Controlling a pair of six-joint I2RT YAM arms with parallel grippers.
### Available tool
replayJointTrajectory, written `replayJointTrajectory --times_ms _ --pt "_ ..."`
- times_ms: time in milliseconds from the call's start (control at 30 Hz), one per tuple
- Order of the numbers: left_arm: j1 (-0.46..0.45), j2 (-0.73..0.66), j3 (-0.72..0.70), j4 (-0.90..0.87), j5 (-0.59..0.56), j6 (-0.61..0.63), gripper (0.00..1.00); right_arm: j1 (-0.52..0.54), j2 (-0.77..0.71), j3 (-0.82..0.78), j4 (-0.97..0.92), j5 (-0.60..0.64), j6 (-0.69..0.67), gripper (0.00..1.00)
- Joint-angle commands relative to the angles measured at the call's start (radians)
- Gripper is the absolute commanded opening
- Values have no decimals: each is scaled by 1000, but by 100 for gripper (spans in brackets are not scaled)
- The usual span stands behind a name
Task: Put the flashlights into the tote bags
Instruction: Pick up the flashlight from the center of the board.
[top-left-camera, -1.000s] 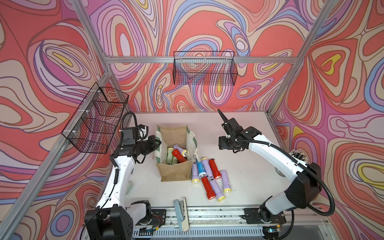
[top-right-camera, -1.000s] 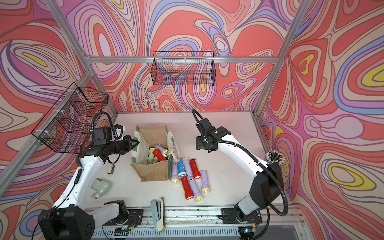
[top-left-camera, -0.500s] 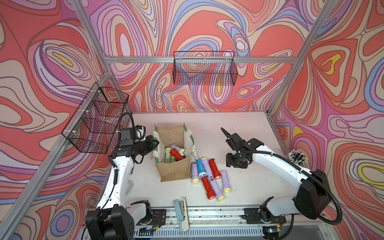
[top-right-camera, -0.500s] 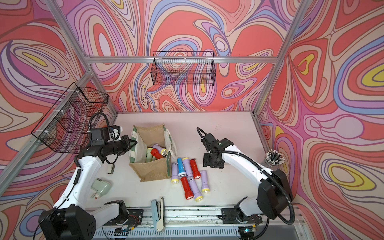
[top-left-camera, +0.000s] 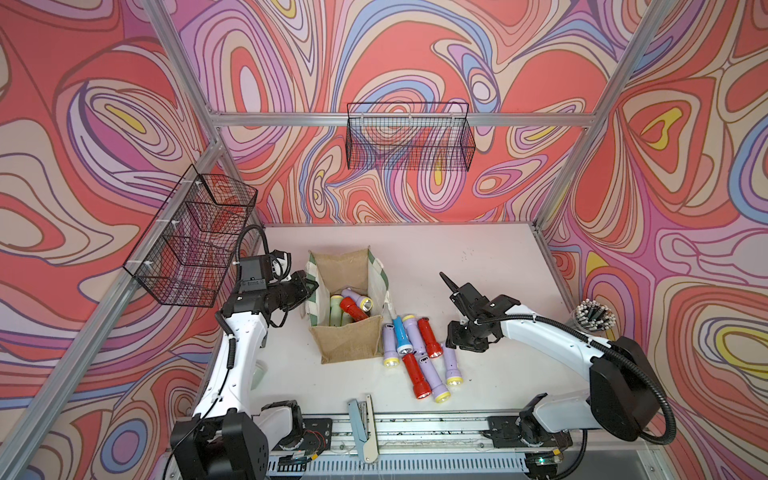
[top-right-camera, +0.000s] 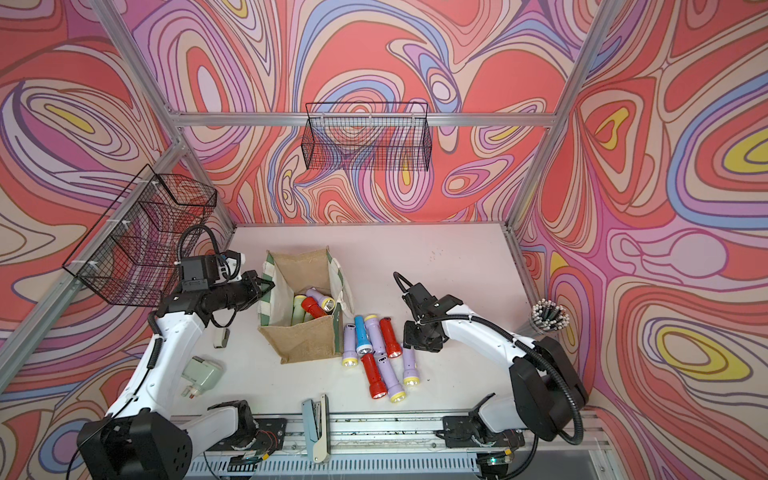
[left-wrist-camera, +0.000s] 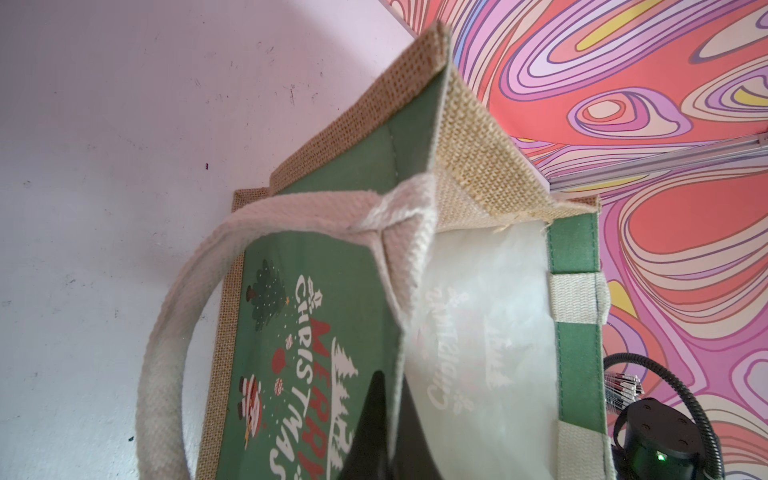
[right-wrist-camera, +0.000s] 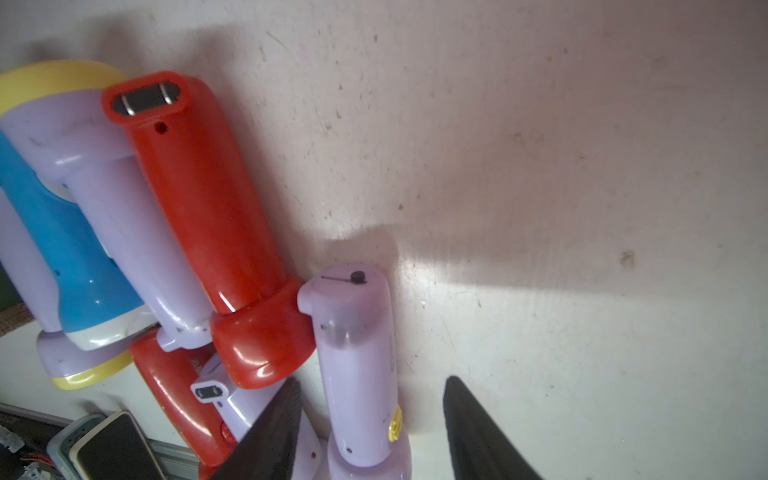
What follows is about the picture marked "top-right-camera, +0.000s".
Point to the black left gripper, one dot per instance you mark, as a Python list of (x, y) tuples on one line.
[(250, 282)]

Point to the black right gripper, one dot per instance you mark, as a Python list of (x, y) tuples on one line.
[(410, 340)]

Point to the red flashlight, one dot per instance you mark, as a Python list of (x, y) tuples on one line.
[(312, 308), (392, 345), (377, 387)]

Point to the burlap tote bag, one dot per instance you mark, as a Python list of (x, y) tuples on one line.
[(293, 274)]

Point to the light green flashlight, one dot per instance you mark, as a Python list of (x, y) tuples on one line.
[(298, 312)]

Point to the red flashlight top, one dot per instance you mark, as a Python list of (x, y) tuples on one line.
[(312, 308)]

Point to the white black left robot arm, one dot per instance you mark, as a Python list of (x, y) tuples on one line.
[(137, 438)]

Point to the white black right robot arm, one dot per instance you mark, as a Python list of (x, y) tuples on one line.
[(547, 393)]

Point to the blue flashlight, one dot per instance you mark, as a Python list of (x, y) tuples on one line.
[(363, 343)]

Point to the long purple flashlight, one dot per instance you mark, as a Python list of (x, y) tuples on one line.
[(396, 392)]

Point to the red flashlight bottom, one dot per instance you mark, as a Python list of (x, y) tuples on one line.
[(377, 387)]

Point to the light green plug device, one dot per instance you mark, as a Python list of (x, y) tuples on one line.
[(201, 375)]

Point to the metal cup of pencils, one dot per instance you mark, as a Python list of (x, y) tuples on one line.
[(546, 317)]

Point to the blue beige stapler tool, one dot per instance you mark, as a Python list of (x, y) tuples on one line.
[(316, 425)]

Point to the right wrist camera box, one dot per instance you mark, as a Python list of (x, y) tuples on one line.
[(420, 301)]

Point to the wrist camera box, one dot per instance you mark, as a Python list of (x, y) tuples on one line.
[(420, 301), (202, 273)]

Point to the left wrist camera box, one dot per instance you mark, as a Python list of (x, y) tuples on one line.
[(202, 273)]

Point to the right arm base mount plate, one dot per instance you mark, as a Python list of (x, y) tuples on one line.
[(465, 431)]

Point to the black wire basket left wall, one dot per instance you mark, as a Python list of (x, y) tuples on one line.
[(134, 264)]

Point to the black wire basket wall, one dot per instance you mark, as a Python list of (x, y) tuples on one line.
[(375, 135), (134, 264)]

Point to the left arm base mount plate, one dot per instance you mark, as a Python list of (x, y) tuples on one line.
[(268, 438)]

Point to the black wire basket back wall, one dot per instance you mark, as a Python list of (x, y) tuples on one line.
[(375, 135)]

